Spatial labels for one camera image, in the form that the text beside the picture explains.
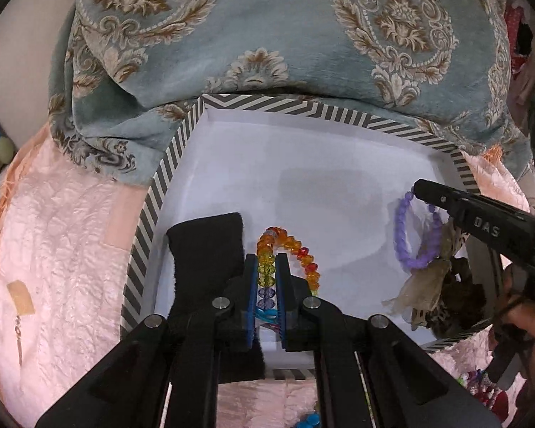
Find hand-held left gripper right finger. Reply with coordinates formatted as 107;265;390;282
276;253;503;428

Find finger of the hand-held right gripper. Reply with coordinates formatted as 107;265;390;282
413;179;535;269

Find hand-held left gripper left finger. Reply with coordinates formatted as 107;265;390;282
35;253;260;428

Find rainbow bead bracelet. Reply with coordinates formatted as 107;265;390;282
256;227;322;335

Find purple bead bracelet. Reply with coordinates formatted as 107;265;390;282
393;191;444;272

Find striped cardboard box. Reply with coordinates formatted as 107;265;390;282
120;93;504;382

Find beige organza bow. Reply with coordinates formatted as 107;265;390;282
381;223;469;322

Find black velvet pad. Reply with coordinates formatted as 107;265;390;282
166;213;268;384

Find pile of colourful hair accessories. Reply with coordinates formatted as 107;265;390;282
457;368;505;411

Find red patterned cloth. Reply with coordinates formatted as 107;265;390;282
504;0;535;67

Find pink crinkled bedsheet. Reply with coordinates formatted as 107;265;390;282
0;134;535;428

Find beige tape patch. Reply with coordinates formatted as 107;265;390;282
6;281;36;315

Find blue floral patterned cushion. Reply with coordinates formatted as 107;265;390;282
48;0;535;185

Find cream pillow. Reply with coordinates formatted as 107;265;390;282
0;0;78;143

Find blue bead string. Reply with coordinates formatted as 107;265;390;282
301;403;322;428

